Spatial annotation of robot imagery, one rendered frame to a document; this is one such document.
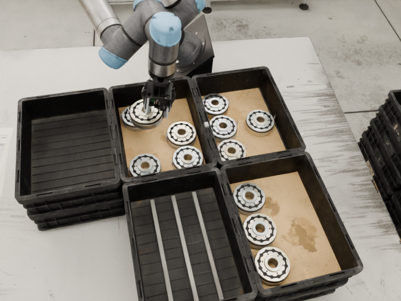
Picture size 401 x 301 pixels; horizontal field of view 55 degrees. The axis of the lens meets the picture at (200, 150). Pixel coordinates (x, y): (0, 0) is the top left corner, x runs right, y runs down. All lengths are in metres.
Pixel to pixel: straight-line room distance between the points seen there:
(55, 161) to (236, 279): 0.70
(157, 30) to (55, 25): 2.39
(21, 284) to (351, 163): 1.24
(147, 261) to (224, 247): 0.23
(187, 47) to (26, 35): 1.90
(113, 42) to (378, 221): 1.07
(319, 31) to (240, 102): 1.94
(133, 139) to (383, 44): 2.50
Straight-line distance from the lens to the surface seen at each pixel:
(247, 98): 1.52
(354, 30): 3.49
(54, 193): 1.19
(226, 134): 1.35
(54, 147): 1.41
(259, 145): 1.38
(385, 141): 2.18
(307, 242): 1.24
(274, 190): 1.29
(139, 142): 1.36
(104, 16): 1.14
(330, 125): 1.70
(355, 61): 3.20
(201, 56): 1.57
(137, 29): 1.05
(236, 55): 1.89
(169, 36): 0.95
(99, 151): 1.36
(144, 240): 1.19
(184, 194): 1.25
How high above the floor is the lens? 1.93
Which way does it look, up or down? 55 degrees down
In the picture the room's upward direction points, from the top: 5 degrees clockwise
